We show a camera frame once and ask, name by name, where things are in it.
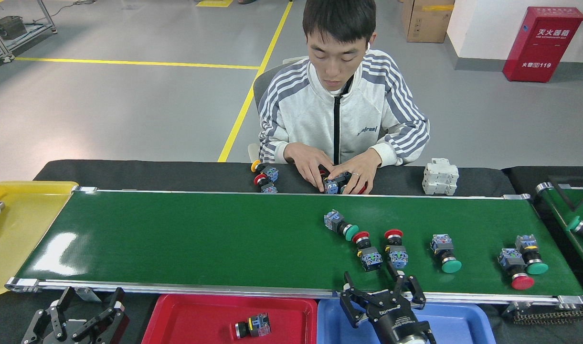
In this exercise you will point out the red plastic tray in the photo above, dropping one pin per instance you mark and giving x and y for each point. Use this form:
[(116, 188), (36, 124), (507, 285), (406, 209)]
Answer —
[(186, 325)]

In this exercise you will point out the blue plastic tray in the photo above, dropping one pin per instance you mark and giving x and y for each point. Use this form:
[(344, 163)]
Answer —
[(463, 329)]

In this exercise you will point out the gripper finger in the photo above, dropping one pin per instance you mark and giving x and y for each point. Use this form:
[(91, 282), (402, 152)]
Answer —
[(112, 327), (45, 327)]

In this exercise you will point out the person's right hand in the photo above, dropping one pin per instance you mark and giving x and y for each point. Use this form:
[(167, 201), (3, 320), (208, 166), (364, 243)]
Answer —
[(310, 160)]

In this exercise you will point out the black box on rack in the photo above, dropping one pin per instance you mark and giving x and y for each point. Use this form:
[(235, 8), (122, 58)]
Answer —
[(8, 27)]

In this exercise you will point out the short green conveyor belt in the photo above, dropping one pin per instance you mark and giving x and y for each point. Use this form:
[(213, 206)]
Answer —
[(563, 210)]

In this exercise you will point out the person's left hand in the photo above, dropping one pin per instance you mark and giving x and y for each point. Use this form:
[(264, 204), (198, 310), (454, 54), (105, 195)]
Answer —
[(365, 165)]

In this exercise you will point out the red fire extinguisher cabinet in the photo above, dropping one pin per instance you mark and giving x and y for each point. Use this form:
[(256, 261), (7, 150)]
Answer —
[(542, 45)]

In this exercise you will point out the red mushroom push button switch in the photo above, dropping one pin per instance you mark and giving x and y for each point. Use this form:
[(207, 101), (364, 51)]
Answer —
[(258, 326), (397, 255), (370, 258), (364, 188), (522, 282), (260, 179)]

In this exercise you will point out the long green conveyor belt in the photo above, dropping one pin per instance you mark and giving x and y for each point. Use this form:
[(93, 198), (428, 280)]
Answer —
[(176, 239)]

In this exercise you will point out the yellow plastic tray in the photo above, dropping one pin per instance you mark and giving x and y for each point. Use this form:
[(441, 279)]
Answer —
[(24, 239)]

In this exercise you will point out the person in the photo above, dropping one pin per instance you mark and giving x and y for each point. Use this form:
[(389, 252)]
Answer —
[(310, 114)]

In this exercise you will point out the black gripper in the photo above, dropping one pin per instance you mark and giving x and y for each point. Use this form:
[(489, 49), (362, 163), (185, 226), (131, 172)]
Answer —
[(396, 320)]

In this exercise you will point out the green mushroom push button switch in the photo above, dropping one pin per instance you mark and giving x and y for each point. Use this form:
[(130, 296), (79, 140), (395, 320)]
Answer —
[(537, 267), (341, 179), (451, 265), (351, 232), (574, 223)]

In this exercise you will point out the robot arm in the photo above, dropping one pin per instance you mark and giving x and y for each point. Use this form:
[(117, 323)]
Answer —
[(410, 341)]

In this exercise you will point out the brown cardboard box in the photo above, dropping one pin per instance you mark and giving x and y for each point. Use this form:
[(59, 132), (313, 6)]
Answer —
[(427, 21)]

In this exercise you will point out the push button switch blue contacts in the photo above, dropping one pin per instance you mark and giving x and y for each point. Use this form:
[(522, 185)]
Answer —
[(330, 186)]

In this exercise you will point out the grey office chair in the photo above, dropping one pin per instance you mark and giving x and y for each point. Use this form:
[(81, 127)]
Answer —
[(262, 86)]

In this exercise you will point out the black metal bracket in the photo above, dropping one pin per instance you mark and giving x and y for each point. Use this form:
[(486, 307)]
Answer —
[(572, 205)]

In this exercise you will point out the silver metal rack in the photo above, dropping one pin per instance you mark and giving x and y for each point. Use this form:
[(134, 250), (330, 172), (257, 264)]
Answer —
[(45, 16)]

